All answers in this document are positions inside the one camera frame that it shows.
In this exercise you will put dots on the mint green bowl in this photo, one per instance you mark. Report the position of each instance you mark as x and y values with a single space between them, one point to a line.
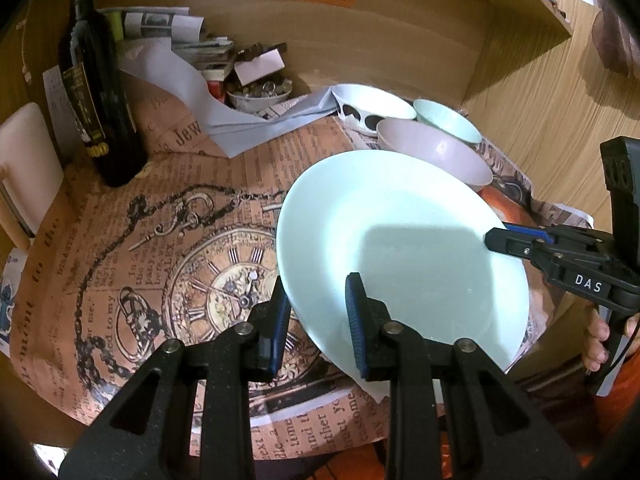
445 120

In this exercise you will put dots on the dark wine bottle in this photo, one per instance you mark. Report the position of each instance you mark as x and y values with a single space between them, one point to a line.
100 110

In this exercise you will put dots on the crumpled white paper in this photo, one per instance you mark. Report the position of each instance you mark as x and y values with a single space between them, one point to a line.
310 105

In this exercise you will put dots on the small bowl of trinkets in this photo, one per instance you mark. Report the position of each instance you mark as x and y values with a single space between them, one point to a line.
255 102

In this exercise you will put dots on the blue cartoon sticker card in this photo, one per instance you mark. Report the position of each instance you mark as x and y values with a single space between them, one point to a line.
6 300

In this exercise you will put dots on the small white card box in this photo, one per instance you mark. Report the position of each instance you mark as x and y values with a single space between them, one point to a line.
257 67

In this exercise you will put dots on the pink curtain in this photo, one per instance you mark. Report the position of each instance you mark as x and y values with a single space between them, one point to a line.
612 40

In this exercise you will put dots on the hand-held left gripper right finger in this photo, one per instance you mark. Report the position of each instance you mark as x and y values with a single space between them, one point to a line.
356 325

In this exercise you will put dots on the pink mug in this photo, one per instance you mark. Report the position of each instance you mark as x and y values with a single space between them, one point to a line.
30 160

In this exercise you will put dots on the lilac bowl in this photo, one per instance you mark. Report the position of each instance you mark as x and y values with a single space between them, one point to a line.
440 150

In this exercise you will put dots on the long white paper sheet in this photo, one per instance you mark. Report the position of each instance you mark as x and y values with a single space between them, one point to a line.
175 80

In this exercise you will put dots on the person's orange clothing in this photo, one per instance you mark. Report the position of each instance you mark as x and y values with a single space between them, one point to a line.
625 420

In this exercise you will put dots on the mint green plate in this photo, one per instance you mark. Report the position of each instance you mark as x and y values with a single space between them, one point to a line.
400 200

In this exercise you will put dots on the white bowl with black spots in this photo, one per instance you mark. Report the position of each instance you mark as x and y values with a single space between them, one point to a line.
370 97

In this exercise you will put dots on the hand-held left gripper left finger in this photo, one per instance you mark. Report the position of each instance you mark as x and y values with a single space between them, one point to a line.
277 320

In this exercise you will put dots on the brown vintage print paper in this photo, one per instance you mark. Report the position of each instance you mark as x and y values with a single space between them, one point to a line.
150 285

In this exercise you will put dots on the person's right hand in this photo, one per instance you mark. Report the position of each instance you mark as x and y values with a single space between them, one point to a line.
596 340

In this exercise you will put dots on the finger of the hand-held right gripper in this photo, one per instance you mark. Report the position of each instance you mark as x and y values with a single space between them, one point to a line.
525 231
515 245

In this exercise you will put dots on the car print newspaper sheet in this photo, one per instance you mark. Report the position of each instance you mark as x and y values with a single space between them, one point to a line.
515 185

